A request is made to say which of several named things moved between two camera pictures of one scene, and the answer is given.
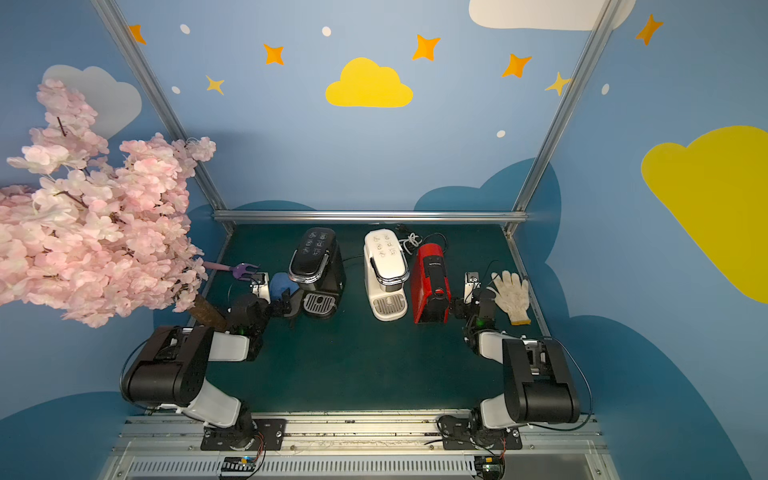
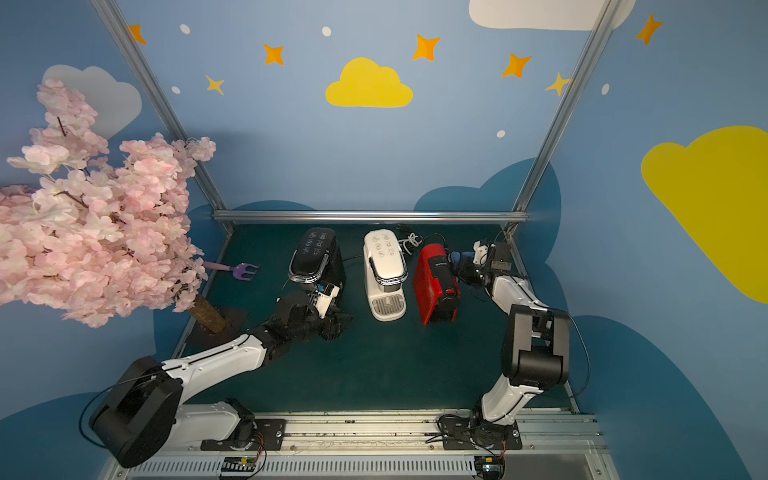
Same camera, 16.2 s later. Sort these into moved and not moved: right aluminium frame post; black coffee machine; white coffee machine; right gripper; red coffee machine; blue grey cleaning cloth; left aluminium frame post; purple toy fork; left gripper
Moved: right gripper; blue grey cleaning cloth; left gripper
Not moved: white coffee machine; red coffee machine; right aluminium frame post; left aluminium frame post; black coffee machine; purple toy fork
